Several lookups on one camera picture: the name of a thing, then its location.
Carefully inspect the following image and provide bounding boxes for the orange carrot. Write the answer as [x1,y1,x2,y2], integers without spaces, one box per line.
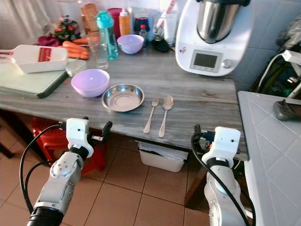
[62,40,90,54]
[68,51,90,60]
[74,37,94,45]

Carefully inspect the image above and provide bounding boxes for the clear plastic jar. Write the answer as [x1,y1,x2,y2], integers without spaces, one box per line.
[153,12,178,45]

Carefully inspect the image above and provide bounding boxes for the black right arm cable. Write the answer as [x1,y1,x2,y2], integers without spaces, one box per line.
[192,137,257,226]

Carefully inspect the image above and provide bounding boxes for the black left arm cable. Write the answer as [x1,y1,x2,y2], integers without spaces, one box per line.
[20,123,63,213]

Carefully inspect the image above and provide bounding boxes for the white power cable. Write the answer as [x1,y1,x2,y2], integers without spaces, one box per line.
[259,51,292,90]

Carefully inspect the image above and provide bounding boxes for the white dish with red label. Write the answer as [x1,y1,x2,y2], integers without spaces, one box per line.
[0,44,69,74]

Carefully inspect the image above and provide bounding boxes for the white tiled counter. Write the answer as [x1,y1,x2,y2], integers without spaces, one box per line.
[238,90,301,226]

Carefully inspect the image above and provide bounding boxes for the pale green cutting board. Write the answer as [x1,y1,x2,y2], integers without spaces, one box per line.
[0,61,76,98]

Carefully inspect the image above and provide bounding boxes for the steel spoon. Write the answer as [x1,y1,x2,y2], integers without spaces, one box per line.
[158,95,174,138]

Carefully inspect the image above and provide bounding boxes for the small bottle with red cap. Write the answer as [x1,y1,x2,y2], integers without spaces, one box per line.
[139,24,148,40]

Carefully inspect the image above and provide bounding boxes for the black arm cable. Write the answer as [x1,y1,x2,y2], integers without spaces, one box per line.
[192,137,257,226]
[20,123,63,213]

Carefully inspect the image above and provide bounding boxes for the black rounded object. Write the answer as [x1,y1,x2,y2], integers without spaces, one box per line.
[151,35,171,53]

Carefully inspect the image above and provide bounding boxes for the brown bread bag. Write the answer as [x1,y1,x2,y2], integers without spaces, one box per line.
[80,2,99,38]

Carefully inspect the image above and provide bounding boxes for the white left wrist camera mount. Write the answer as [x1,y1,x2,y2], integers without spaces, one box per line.
[66,118,93,147]

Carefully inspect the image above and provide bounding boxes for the large purple bowl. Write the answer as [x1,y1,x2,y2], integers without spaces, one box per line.
[71,69,110,98]

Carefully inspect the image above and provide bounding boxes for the teal water bottle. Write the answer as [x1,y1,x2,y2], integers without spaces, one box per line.
[95,10,119,61]

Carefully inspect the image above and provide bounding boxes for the red plastic container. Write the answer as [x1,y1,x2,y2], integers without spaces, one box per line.
[107,7,123,38]

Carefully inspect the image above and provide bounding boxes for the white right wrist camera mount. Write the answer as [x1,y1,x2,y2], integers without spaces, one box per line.
[203,126,241,163]

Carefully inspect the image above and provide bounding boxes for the small purple bowl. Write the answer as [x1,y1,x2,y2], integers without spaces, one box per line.
[117,34,145,55]

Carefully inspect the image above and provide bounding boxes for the steel fork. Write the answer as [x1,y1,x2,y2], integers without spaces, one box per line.
[143,97,159,134]

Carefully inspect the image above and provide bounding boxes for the white power adapter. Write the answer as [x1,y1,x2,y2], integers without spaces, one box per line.
[281,49,301,66]

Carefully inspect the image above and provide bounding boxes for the grey wooden table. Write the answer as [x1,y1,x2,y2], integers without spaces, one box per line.
[0,45,249,208]

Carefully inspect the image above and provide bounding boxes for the dark grey object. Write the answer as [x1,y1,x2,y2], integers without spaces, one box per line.
[273,99,301,121]

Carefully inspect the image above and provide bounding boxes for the red plastic stool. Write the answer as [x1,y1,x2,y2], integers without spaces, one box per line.
[32,116,106,175]

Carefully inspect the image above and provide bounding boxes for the white kitchen cooking machine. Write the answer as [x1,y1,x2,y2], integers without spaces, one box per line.
[175,0,254,77]

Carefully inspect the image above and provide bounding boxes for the grey cloth bundle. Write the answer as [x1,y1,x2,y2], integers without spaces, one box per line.
[277,19,301,48]

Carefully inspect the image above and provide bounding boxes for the clear drinking glass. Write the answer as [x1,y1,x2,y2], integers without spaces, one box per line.
[87,37,110,70]

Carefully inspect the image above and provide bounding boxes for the white plastic bin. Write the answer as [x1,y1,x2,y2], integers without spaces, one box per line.
[138,141,189,172]

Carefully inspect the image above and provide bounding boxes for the steel plate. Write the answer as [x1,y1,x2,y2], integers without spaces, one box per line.
[102,83,145,113]

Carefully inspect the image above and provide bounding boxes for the orange squeeze bottle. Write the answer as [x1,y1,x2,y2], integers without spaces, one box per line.
[119,8,131,36]

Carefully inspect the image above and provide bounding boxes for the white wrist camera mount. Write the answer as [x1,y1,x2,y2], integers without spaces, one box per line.
[203,126,241,163]
[66,118,93,147]

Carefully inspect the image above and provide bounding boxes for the red and green flower bunch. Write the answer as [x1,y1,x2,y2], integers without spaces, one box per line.
[54,16,81,42]

